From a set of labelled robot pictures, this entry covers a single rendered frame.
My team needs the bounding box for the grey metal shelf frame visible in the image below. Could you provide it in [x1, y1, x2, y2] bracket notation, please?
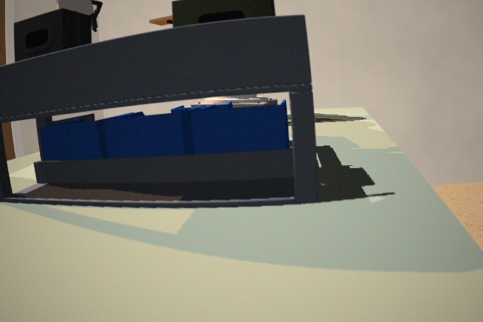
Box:
[0, 14, 318, 208]

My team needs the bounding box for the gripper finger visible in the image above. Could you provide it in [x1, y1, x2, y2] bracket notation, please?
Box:
[90, 0, 103, 32]

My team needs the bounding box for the blue bin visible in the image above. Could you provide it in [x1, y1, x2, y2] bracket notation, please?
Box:
[171, 101, 232, 113]
[191, 100, 290, 154]
[104, 106, 205, 158]
[39, 118, 108, 161]

